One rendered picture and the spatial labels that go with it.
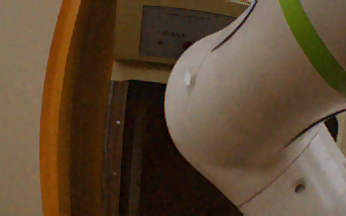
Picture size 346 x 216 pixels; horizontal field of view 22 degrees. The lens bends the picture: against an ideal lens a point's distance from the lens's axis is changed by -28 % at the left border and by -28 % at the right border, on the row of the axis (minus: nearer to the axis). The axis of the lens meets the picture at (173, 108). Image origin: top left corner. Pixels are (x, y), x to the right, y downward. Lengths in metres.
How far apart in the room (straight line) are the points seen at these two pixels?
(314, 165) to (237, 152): 0.08
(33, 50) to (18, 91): 0.08
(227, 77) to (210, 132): 0.07
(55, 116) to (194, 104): 0.49
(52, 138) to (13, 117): 0.56
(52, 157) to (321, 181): 0.54
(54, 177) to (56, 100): 0.10
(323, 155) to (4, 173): 1.10
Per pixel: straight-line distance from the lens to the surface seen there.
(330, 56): 0.45
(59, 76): 1.21
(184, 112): 0.75
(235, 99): 0.66
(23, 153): 1.77
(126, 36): 1.23
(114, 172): 1.28
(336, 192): 0.76
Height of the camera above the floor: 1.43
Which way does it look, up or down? 3 degrees down
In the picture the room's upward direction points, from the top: 7 degrees clockwise
